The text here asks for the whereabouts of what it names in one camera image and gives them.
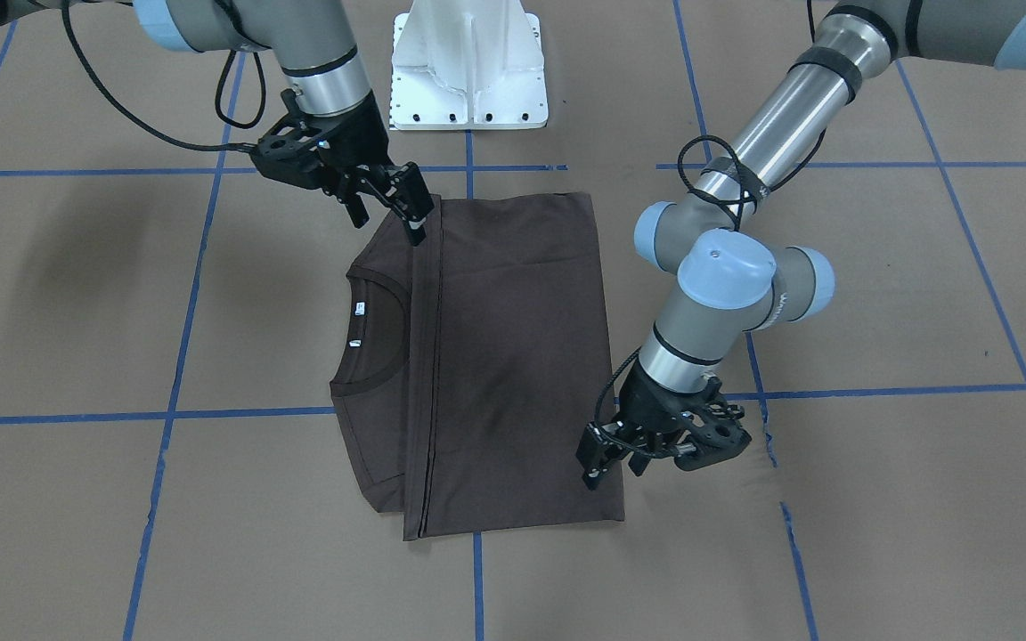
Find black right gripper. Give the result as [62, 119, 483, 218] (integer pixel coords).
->
[249, 89, 435, 247]

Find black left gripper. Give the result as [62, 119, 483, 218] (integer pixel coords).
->
[575, 361, 753, 491]

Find dark brown t-shirt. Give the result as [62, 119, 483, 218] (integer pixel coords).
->
[330, 193, 624, 542]

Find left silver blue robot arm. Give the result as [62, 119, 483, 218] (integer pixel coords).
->
[561, 1, 1026, 512]

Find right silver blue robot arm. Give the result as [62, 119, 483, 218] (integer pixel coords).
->
[0, 1, 435, 245]

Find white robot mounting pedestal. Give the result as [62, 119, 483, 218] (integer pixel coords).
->
[388, 1, 550, 131]

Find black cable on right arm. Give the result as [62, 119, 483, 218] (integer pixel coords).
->
[61, 0, 269, 154]

